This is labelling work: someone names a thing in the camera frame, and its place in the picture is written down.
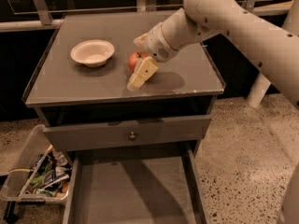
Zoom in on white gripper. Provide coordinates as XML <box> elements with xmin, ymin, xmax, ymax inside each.
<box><xmin>127</xmin><ymin>22</ymin><xmax>178</xmax><ymax>91</ymax></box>

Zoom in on red apple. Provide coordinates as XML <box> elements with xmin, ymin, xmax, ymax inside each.
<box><xmin>128</xmin><ymin>51</ymin><xmax>148</xmax><ymax>71</ymax></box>

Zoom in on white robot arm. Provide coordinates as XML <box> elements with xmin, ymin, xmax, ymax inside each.
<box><xmin>127</xmin><ymin>0</ymin><xmax>299</xmax><ymax>106</ymax></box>

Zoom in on grey drawer cabinet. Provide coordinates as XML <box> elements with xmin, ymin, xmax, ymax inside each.
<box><xmin>21</xmin><ymin>10</ymin><xmax>226</xmax><ymax>161</ymax></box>

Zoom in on round metal drawer knob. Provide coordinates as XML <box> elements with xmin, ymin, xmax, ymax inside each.
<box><xmin>128</xmin><ymin>132</ymin><xmax>136</xmax><ymax>141</ymax></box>

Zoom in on grey top drawer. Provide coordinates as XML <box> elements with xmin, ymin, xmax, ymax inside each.
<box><xmin>44</xmin><ymin>115</ymin><xmax>211</xmax><ymax>151</ymax></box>

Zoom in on open grey middle drawer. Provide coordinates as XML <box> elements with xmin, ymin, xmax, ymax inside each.
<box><xmin>63</xmin><ymin>142</ymin><xmax>207</xmax><ymax>224</ymax></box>

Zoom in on white paper bowl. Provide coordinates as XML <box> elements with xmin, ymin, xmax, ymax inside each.
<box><xmin>70</xmin><ymin>40</ymin><xmax>115</xmax><ymax>68</ymax></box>

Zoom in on metal railing with glass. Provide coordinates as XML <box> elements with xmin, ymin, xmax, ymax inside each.
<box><xmin>0</xmin><ymin>0</ymin><xmax>292</xmax><ymax>33</ymax></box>

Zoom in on snack packets in bin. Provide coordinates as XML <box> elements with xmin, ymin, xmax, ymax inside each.
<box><xmin>20</xmin><ymin>145</ymin><xmax>72</xmax><ymax>200</ymax></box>

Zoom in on clear plastic bin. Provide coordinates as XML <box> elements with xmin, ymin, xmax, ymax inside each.
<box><xmin>0</xmin><ymin>125</ymin><xmax>68</xmax><ymax>203</ymax></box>

